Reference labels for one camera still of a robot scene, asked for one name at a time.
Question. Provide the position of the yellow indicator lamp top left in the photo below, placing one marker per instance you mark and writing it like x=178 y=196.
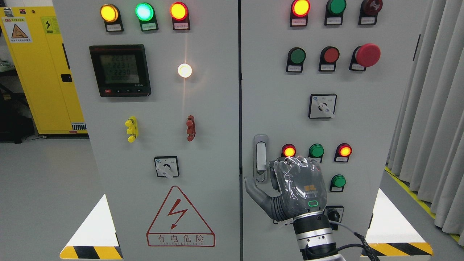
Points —
x=112 y=18

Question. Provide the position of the red electric danger sign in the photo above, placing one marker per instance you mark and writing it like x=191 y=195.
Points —
x=178 y=224

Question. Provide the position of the grey curtain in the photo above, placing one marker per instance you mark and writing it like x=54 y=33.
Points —
x=427 y=150

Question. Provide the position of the right door upper selector switch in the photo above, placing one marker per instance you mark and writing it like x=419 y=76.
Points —
x=322 y=106

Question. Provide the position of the right grey cabinet door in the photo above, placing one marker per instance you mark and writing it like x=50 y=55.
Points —
x=276 y=103

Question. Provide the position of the green lamp middle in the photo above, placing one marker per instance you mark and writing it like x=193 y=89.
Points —
x=316 y=152

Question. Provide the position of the red push button upper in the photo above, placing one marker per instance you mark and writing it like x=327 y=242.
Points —
x=328 y=59

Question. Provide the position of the green push button upper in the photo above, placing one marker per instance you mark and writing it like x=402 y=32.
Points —
x=295 y=60

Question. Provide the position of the red lit indicator lamp left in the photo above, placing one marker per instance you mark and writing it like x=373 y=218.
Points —
x=180 y=16

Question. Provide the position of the door selector switch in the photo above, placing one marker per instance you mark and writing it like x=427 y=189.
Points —
x=322 y=106
x=166 y=166

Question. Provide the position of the silver door swing handle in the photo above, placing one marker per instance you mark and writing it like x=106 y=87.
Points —
x=259 y=155

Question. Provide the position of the left door selector switch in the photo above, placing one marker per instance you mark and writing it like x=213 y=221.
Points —
x=166 y=166

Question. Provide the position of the red lit lamp right top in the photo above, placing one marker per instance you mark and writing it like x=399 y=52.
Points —
x=299 y=13

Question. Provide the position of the left black yellow hazard strip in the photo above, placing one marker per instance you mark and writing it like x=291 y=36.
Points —
x=92 y=252

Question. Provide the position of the white lit indicator lamp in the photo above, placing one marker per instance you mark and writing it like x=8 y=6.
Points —
x=184 y=70

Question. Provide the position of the green lit indicator lamp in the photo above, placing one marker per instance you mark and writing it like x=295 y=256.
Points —
x=146 y=17

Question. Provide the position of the right black yellow hazard strip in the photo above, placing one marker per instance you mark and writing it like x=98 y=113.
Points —
x=402 y=249

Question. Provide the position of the green push button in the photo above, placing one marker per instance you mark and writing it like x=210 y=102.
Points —
x=337 y=183
x=295 y=60

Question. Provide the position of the red emergency stop button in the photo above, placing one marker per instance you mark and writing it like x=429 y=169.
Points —
x=365 y=56

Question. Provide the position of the green lamp right top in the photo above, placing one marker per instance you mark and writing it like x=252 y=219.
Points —
x=334 y=12

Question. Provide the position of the green push button lower right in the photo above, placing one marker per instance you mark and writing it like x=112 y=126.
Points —
x=337 y=183

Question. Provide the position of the red lit lamp middle right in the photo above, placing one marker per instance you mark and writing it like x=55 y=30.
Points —
x=342 y=153

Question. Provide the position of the black knob selector switch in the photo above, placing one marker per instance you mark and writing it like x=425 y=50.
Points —
x=334 y=213

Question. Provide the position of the red lit lamp middle left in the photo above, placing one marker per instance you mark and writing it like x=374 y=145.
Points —
x=288 y=150

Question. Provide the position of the grey robotic right hand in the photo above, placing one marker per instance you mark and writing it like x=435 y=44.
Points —
x=301 y=185

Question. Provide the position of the black yellow hazard strip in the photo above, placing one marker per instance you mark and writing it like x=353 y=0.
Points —
x=92 y=252
x=402 y=249

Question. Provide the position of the black digital power meter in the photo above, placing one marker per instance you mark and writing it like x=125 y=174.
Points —
x=121 y=70

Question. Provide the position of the grey cabinet door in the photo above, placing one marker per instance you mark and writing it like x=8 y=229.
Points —
x=276 y=103
x=209 y=165

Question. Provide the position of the dark red buzzer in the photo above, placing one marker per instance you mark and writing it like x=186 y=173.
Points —
x=369 y=12

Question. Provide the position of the yellow safety cabinet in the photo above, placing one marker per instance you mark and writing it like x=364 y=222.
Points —
x=34 y=38

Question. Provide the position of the left grey cabinet door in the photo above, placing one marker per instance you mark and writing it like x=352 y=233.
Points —
x=209 y=165

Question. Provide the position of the silver black robot forearm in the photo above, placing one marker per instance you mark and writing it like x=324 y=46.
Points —
x=314 y=237

